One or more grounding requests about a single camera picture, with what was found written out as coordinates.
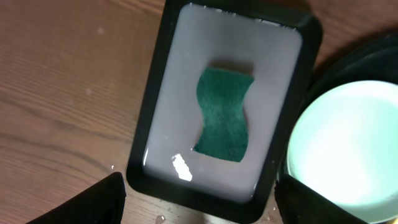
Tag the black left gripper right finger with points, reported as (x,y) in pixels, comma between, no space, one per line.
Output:
(299,204)

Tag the black rectangular water tray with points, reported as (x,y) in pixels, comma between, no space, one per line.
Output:
(275,45)

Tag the green yellow sponge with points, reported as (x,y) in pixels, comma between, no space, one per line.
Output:
(220,95)

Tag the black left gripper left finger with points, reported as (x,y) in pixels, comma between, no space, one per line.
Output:
(102,203)

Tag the light green plate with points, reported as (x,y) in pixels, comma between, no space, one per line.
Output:
(344,147)

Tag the round black tray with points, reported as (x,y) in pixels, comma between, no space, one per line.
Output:
(375,61)

